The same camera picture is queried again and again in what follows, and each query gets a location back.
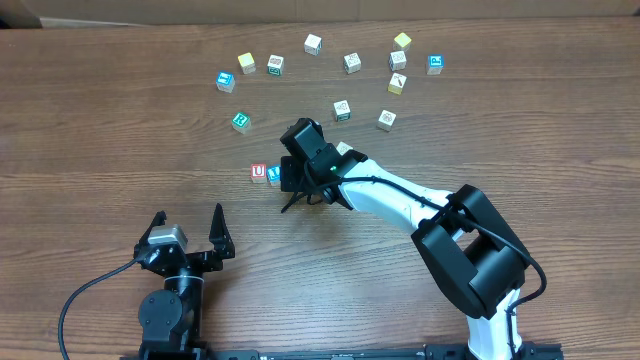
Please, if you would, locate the green letter R block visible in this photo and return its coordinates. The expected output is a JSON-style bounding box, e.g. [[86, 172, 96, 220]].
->
[[231, 112, 251, 134]]

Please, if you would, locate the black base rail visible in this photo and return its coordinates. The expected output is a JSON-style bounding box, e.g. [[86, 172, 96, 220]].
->
[[120, 342, 564, 360]]

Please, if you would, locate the yellow block left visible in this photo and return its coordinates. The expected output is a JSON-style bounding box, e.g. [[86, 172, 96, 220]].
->
[[238, 52, 256, 74]]

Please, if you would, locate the shell picture wooden block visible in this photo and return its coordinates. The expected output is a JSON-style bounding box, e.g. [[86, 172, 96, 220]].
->
[[376, 110, 396, 132]]

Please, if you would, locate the red letter U block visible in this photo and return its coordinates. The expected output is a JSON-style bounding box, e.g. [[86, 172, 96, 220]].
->
[[250, 164, 268, 183]]

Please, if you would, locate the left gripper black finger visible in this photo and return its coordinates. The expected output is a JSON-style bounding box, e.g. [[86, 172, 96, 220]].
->
[[209, 203, 234, 251], [138, 211, 167, 245]]

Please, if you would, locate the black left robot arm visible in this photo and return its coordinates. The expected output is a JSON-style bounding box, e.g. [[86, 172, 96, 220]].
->
[[134, 205, 235, 359]]

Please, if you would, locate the blue letter P block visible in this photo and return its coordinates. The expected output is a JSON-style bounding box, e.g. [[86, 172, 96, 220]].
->
[[426, 54, 444, 75]]

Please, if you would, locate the red picture green block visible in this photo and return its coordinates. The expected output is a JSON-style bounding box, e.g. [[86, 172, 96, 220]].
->
[[267, 54, 284, 76]]

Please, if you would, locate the white picture block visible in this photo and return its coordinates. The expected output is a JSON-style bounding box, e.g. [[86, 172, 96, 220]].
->
[[389, 50, 407, 72], [343, 52, 362, 74]]

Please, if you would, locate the white picture block right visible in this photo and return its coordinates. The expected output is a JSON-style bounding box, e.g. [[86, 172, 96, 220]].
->
[[389, 50, 407, 72]]

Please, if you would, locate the yellow block top right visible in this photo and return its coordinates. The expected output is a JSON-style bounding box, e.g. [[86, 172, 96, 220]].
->
[[393, 32, 412, 52]]

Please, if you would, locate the grapes picture green G block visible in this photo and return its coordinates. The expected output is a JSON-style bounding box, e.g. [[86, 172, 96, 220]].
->
[[333, 100, 351, 122]]

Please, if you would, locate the blue letter wooden block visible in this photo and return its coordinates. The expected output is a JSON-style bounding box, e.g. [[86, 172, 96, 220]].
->
[[266, 165, 281, 186]]

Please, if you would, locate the white block top centre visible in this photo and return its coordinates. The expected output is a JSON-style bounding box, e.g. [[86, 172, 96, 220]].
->
[[304, 34, 322, 56]]

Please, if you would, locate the white picture block centre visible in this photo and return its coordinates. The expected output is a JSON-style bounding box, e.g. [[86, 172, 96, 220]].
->
[[343, 52, 362, 74]]

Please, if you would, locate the yellow sided tool picture block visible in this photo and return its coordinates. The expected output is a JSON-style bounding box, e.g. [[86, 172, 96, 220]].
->
[[387, 73, 407, 95]]

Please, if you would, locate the blue block far left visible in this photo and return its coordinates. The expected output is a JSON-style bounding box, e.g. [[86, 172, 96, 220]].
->
[[215, 71, 236, 93]]

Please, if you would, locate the plain wooden block number 9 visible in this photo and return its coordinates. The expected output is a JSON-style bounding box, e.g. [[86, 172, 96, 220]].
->
[[336, 142, 352, 155]]

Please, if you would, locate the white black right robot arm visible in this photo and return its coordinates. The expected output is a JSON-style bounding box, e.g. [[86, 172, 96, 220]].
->
[[280, 118, 533, 359]]

